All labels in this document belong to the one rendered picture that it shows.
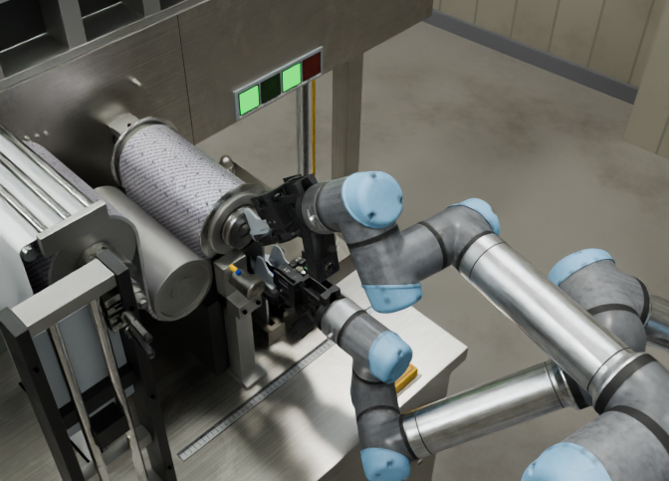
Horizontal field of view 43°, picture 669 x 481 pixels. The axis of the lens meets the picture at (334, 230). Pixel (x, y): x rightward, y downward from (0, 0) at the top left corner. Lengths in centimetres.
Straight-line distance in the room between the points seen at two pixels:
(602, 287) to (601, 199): 213
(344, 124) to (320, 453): 112
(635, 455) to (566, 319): 21
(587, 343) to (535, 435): 163
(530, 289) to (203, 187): 57
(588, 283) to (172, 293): 66
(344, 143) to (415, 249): 131
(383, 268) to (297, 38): 82
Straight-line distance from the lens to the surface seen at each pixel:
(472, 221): 120
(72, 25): 149
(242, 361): 160
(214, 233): 139
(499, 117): 382
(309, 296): 145
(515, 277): 114
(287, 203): 126
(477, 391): 136
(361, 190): 110
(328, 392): 162
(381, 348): 138
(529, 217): 334
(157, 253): 141
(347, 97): 234
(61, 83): 151
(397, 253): 114
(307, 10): 183
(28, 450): 164
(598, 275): 140
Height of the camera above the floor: 223
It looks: 44 degrees down
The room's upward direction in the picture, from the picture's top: 1 degrees clockwise
